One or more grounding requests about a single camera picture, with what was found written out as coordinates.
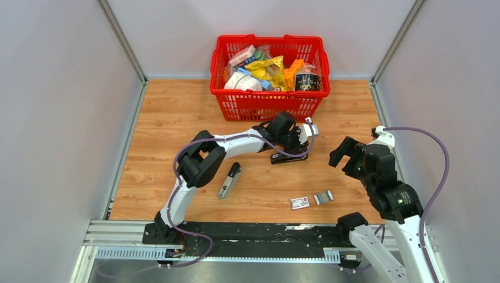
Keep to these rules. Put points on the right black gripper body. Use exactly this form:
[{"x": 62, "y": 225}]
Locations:
[{"x": 353, "y": 167}]

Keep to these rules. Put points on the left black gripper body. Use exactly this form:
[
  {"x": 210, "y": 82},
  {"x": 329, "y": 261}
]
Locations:
[{"x": 290, "y": 141}]

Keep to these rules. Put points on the grey and black stapler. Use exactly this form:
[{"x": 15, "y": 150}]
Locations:
[{"x": 230, "y": 181}]

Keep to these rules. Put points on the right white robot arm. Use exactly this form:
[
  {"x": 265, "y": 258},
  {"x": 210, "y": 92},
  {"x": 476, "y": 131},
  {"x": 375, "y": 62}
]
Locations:
[{"x": 397, "y": 203}]

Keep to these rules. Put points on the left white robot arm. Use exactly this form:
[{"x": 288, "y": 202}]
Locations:
[{"x": 196, "y": 164}]

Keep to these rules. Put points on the grey staple strip box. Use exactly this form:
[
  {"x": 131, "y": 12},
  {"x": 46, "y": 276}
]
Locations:
[{"x": 323, "y": 197}]

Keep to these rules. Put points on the black can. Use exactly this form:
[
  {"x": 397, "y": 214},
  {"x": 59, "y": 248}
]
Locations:
[{"x": 307, "y": 82}]

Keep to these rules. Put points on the red white staple box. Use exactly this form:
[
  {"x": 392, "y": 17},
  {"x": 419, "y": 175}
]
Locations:
[{"x": 300, "y": 203}]

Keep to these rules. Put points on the orange package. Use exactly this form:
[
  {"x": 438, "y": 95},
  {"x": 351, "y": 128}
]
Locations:
[{"x": 290, "y": 73}]

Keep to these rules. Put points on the yellow snack bag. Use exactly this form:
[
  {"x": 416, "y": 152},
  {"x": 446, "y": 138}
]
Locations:
[{"x": 271, "y": 70}]

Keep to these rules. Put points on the red plastic shopping basket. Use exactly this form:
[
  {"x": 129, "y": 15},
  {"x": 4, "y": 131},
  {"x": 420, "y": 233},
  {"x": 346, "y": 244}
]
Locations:
[{"x": 249, "y": 105}]

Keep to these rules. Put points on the white round package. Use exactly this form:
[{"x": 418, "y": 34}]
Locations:
[{"x": 241, "y": 81}]

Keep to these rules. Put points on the white pink box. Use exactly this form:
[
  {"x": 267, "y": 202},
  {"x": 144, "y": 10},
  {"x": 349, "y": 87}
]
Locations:
[{"x": 243, "y": 57}]

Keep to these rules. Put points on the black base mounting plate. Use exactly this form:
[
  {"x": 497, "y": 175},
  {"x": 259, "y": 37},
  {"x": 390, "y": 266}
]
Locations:
[{"x": 250, "y": 240}]

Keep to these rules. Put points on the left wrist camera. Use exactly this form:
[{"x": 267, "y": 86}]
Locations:
[{"x": 308, "y": 129}]

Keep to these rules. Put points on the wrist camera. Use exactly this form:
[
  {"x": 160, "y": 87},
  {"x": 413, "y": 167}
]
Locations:
[
  {"x": 308, "y": 129},
  {"x": 383, "y": 136}
]

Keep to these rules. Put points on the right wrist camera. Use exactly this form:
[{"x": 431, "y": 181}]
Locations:
[{"x": 383, "y": 136}]

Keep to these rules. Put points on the aluminium frame rail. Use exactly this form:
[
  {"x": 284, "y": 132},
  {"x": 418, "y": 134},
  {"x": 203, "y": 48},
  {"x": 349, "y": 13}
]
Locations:
[{"x": 123, "y": 240}]

